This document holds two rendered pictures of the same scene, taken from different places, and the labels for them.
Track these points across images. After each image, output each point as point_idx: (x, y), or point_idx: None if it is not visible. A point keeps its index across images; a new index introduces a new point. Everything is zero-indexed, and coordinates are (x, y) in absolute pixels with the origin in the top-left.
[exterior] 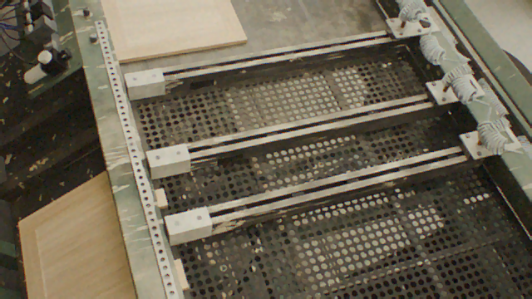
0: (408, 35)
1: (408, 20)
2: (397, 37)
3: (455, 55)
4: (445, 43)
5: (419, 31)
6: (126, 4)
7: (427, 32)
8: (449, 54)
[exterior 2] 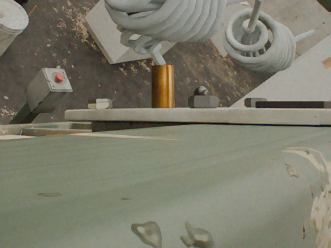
0: (119, 109)
1: (106, 6)
2: (67, 111)
3: (213, 170)
4: (295, 137)
5: (191, 98)
6: (3, 138)
7: (243, 113)
8: (133, 153)
